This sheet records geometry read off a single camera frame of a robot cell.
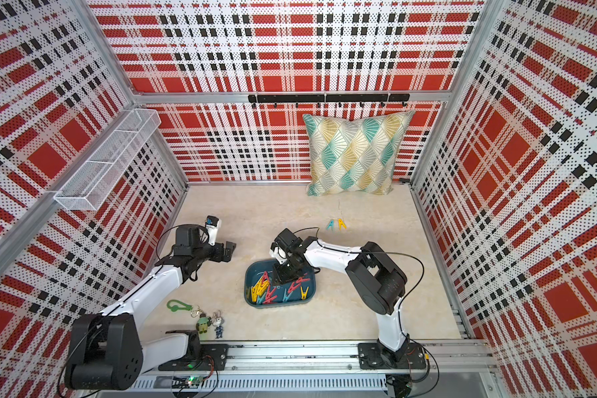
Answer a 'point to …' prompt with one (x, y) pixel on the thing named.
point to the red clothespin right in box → (298, 283)
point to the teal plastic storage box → (259, 268)
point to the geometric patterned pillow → (356, 155)
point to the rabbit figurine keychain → (218, 321)
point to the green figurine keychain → (203, 322)
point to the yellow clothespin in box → (259, 288)
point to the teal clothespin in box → (285, 297)
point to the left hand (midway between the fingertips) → (226, 242)
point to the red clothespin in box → (269, 297)
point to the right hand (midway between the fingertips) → (279, 281)
